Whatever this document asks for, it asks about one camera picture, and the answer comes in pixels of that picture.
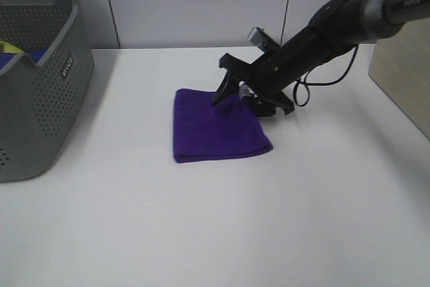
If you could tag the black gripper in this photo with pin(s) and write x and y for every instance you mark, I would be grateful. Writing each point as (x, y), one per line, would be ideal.
(273, 71)

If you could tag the purple towel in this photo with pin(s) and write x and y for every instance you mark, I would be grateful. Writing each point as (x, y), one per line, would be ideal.
(203, 132)

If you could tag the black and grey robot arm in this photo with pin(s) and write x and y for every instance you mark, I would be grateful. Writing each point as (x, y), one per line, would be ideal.
(338, 27)

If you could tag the beige plastic storage bin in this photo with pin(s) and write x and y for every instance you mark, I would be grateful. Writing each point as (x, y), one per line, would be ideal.
(400, 68)

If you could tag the grey perforated laundry basket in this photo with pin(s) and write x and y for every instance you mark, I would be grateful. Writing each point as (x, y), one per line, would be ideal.
(40, 102)

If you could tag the blue cloth in basket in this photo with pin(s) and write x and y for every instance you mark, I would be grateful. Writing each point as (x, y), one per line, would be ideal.
(32, 56)

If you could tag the yellow-green cloth in basket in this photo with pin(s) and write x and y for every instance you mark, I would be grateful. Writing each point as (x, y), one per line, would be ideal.
(8, 48)

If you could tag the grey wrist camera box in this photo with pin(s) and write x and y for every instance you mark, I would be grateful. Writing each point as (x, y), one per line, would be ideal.
(261, 40)

